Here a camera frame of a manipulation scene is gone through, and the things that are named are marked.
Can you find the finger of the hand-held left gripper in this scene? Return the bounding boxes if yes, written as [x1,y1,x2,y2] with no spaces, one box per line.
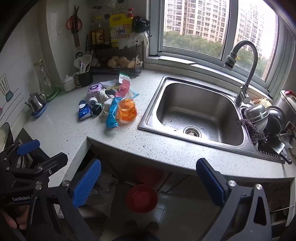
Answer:
[13,152,69,184]
[0,139,41,163]

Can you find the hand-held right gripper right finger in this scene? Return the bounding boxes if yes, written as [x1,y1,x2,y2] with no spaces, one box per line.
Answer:
[196,158,273,241]

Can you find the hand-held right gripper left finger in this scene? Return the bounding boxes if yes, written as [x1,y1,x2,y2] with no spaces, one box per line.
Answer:
[26,158,102,241]

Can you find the blue tissue pack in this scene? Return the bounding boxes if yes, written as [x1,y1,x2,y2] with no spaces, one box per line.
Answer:
[78,100,93,121]

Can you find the bright blue packet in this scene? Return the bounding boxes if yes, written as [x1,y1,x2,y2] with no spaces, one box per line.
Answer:
[106,97,122,130]

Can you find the purple packet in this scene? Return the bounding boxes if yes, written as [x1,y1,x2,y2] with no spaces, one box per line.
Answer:
[87,83,103,102]

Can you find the orange plastic cup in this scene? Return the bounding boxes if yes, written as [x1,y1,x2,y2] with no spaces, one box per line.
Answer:
[118,98,138,121]

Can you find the pale blue clear-window pouch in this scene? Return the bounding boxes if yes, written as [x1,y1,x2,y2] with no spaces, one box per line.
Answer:
[126,89,140,102]

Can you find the pink packet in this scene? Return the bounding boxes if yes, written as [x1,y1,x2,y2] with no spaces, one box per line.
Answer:
[115,73,131,99]

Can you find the person's left hand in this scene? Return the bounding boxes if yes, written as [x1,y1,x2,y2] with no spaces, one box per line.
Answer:
[0,205,29,231]

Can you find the clear plastic bag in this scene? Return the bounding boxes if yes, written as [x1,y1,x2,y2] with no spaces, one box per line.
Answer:
[85,169,119,217]

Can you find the metal pan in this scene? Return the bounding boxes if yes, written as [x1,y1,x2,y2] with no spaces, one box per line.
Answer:
[0,122,14,153]

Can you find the steel teapot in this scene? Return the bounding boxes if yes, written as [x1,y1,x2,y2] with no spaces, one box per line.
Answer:
[25,92,46,113]

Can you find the sink drain strainer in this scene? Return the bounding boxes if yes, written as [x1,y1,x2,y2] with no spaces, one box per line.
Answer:
[184,126,200,137]

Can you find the red basin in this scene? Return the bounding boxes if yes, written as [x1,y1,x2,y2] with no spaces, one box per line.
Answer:
[126,184,158,214]

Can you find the green tray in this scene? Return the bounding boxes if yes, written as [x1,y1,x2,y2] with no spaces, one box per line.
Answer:
[45,88,60,102]

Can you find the purple scrubber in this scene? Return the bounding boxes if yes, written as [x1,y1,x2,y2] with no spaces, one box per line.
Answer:
[240,118,267,142]

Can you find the glass jar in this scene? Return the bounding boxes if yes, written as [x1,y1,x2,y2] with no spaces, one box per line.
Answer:
[33,59,57,99]

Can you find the kitchen knife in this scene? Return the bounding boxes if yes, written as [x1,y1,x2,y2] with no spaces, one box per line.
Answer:
[259,137,293,165]

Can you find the person's brown shoe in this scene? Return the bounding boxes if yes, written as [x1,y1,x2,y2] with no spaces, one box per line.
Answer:
[144,221,160,237]

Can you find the stainless steel sink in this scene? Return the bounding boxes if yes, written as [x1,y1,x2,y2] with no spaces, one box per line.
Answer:
[138,75,286,164]

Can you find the steel bowl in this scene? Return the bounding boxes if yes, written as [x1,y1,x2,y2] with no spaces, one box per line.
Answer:
[244,103,270,132]

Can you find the black utensil mug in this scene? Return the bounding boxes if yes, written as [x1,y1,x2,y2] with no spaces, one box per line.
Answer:
[73,70,93,87]

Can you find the dark steel pot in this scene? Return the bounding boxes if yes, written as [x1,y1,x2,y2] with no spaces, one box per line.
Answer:
[264,106,286,136]

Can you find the yellow cloth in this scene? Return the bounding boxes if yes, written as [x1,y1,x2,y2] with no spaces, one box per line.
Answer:
[253,97,273,108]

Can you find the white rice paddle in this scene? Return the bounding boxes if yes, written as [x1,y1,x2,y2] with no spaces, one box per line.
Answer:
[81,55,92,72]

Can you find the white appliance red button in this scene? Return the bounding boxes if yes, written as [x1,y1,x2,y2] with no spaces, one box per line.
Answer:
[280,90,296,112]

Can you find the long ginger root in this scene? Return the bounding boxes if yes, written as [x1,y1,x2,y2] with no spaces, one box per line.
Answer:
[116,56,137,68]

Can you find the grey kitchen faucet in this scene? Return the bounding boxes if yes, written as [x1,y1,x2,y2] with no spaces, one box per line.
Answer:
[223,40,258,106]

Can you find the dark sauce bottle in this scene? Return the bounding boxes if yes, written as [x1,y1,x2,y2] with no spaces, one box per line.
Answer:
[90,17,97,45]

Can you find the amber oil bottle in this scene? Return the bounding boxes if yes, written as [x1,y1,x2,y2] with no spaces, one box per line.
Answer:
[95,16,105,45]

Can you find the dark vinegar bottle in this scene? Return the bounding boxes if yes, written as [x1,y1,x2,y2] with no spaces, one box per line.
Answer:
[104,14,111,44]

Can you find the crumpled white plastic bag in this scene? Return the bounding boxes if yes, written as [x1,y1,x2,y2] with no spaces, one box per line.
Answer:
[118,31,151,49]

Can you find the yellow detergent jug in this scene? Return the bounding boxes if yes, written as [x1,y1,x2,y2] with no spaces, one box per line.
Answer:
[109,13,134,43]

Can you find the black plastic bag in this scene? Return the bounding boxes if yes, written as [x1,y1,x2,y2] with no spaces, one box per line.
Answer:
[132,16,151,33]

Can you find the wall sticker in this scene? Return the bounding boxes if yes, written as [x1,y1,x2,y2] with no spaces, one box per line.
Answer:
[0,74,14,102]

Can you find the black wire rack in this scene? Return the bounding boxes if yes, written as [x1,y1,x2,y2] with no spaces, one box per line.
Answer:
[85,35,145,78]

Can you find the red-handled scissors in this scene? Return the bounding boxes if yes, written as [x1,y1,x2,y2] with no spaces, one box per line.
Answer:
[66,5,83,33]

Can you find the window frame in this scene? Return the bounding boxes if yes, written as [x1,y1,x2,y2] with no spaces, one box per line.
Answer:
[146,0,296,98]

